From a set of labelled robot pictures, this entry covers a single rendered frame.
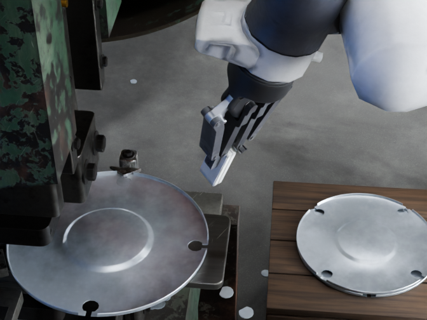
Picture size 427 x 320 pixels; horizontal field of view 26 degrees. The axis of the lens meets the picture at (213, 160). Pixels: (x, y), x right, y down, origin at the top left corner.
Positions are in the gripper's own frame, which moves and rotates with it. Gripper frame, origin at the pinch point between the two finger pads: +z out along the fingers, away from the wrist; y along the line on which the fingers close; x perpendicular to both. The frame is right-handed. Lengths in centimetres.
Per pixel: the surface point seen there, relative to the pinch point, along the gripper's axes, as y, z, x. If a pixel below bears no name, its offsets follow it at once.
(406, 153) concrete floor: 126, 104, 16
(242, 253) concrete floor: 62, 107, 17
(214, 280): -1.1, 17.6, -8.5
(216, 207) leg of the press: 19.6, 37.3, 7.3
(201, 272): -1.3, 18.5, -6.3
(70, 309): -19.0, 21.4, -0.5
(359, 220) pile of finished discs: 61, 61, -3
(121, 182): 1.6, 26.1, 14.7
